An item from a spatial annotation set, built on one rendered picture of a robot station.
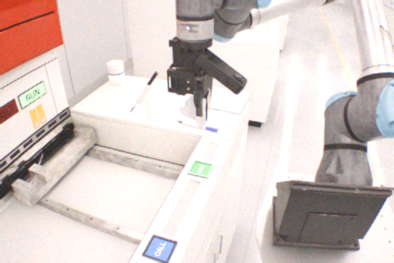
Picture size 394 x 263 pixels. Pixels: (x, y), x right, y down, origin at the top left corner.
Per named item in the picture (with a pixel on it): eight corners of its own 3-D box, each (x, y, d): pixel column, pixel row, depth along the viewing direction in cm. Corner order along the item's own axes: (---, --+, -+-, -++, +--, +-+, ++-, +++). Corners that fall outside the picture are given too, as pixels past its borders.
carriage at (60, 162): (16, 199, 77) (12, 193, 76) (81, 137, 106) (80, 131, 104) (32, 208, 75) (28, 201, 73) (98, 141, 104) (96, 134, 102)
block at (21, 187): (14, 191, 76) (11, 184, 75) (21, 184, 79) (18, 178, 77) (31, 199, 74) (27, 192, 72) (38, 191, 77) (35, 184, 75)
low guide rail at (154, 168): (71, 151, 103) (69, 144, 102) (74, 148, 105) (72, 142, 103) (193, 183, 90) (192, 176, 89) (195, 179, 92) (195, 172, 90)
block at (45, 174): (31, 175, 83) (28, 168, 81) (37, 169, 85) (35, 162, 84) (47, 182, 80) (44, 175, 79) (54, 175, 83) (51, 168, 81)
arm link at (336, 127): (348, 152, 74) (348, 106, 77) (382, 147, 61) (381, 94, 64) (313, 146, 72) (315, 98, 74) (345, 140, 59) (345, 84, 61)
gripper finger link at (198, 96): (199, 108, 65) (198, 73, 60) (206, 110, 65) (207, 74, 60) (192, 119, 61) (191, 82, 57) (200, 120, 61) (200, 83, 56)
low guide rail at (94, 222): (24, 198, 82) (20, 191, 80) (28, 194, 84) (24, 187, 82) (158, 251, 69) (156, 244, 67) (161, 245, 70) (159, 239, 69)
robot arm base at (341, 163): (355, 188, 72) (356, 153, 74) (384, 188, 58) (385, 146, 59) (305, 184, 73) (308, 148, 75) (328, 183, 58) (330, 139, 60)
